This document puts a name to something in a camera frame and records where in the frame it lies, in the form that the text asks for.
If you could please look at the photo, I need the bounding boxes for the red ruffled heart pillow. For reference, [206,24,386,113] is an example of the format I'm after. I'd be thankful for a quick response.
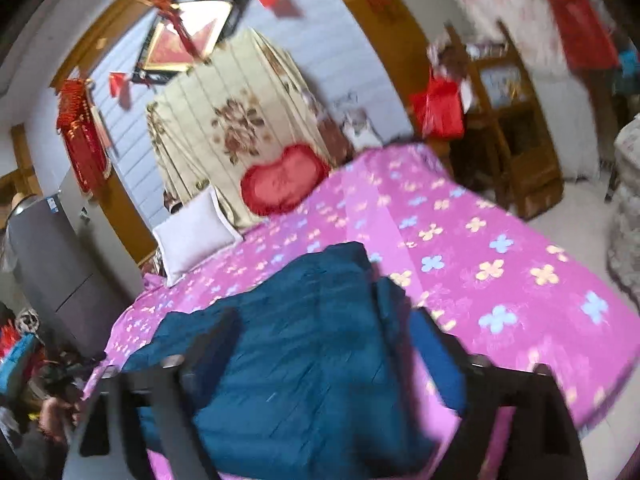
[241,143,331,217]

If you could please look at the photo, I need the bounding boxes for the white rectangular pillow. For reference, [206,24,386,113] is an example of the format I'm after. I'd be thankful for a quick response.
[152,186,243,287]

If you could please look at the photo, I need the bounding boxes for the red plastic shopping bag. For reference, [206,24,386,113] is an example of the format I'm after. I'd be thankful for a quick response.
[409,73,465,141]

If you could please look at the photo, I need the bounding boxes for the grey refrigerator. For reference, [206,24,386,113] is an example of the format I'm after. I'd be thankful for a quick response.
[8,172,143,356]

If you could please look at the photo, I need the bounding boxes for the person's left hand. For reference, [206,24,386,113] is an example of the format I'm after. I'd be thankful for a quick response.
[38,396,80,444]

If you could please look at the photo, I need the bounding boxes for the red hanging knot decoration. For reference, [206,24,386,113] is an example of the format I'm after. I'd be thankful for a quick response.
[56,78,112,196]

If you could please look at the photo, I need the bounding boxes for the wooden shelf stand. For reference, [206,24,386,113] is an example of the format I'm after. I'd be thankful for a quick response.
[444,22,564,220]

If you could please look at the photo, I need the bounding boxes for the pink floral bed sheet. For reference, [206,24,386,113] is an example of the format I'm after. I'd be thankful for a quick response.
[81,142,640,480]

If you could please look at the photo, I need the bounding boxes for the framed red wall picture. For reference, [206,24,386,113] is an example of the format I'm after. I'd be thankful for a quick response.
[131,0,250,86]

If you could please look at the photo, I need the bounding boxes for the teal down puffer jacket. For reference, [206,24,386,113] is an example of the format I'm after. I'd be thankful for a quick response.
[121,240,469,480]

